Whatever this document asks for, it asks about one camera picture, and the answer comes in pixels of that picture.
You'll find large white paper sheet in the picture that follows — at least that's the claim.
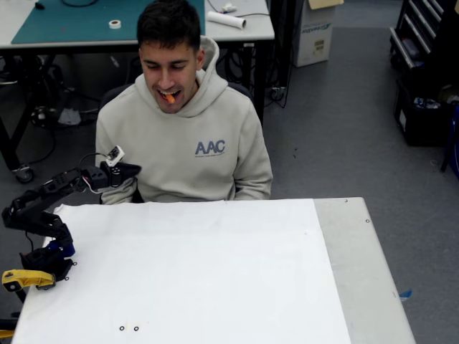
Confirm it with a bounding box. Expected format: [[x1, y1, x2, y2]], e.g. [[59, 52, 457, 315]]
[[11, 199, 352, 344]]

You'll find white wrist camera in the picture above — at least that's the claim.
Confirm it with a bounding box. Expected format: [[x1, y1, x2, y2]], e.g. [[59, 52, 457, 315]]
[[105, 144, 126, 166]]

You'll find grey workbench with black legs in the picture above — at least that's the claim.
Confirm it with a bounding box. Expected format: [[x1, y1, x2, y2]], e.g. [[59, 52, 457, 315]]
[[0, 0, 275, 184]]

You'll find white cardboard box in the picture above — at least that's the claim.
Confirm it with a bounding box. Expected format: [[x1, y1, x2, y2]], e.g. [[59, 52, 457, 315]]
[[292, 0, 336, 68]]

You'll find green cutting mat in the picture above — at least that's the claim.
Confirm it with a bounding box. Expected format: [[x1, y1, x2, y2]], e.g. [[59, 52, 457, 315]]
[[10, 0, 206, 45]]

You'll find black camera cable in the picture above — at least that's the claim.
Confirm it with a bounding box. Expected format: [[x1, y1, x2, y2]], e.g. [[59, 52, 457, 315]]
[[78, 152, 109, 170]]

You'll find black storage crate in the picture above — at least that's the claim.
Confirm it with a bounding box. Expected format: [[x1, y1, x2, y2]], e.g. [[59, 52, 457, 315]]
[[392, 77, 459, 147]]

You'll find yellow black clamp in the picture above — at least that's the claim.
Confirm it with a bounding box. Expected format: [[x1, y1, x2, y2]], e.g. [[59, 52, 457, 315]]
[[1, 269, 57, 292]]

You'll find man in beige hoodie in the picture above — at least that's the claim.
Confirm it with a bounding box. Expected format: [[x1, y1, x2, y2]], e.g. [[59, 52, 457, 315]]
[[95, 0, 274, 206]]

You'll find black tool cabinet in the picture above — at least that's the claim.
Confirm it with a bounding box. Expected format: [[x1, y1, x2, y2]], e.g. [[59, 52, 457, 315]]
[[389, 0, 459, 85]]

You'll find white paper roll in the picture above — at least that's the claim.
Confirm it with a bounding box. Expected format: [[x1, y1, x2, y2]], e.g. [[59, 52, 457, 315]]
[[206, 10, 247, 30]]

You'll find white scrap under workbench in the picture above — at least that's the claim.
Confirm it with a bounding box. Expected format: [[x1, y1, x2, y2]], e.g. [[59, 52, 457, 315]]
[[57, 107, 82, 126]]

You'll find manila folder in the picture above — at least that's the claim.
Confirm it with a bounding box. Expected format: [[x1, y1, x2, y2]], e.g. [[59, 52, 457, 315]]
[[308, 0, 345, 10]]

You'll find orange black clamp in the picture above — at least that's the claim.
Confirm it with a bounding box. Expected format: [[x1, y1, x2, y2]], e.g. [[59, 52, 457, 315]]
[[0, 317, 17, 340]]

